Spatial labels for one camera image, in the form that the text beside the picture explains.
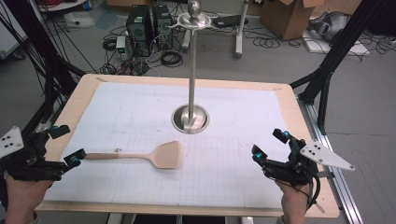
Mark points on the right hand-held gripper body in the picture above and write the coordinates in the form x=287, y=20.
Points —
x=295, y=171

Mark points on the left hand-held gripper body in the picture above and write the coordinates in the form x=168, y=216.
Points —
x=31, y=166

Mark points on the wooden spatula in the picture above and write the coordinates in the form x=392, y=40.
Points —
x=165, y=155

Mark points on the person's right hand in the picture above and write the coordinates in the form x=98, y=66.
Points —
x=294, y=199

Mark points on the person's left hand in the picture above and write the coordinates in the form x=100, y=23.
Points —
x=25, y=194

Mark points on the grey metal clamp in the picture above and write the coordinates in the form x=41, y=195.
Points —
x=327, y=174

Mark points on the thin wooden stick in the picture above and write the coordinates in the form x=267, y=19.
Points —
x=320, y=207

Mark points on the white grid mat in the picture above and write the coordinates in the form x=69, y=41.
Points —
x=186, y=180

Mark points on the steel utensil stand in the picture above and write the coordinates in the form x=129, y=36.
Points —
x=192, y=77

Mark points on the white cabinet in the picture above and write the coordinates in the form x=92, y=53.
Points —
x=9, y=40

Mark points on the small white device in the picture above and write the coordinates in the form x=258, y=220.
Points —
x=120, y=43

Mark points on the white stand leg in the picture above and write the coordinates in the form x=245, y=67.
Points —
x=239, y=31

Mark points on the clear plastic bag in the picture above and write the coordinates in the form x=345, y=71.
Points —
x=77, y=19

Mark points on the white flat board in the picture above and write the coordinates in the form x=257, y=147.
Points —
x=358, y=49

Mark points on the brown cardboard box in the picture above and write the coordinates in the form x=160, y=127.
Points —
x=286, y=18

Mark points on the grey white headset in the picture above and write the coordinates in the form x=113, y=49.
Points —
x=330, y=26

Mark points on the flat black box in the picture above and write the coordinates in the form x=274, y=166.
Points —
x=229, y=21

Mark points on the black computer tower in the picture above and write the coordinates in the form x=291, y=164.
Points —
x=139, y=29
x=162, y=26

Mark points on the aluminium rail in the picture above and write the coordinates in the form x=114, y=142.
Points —
x=43, y=126
x=339, y=180

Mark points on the black metal frame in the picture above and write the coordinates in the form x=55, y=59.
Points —
x=336, y=53
x=46, y=62

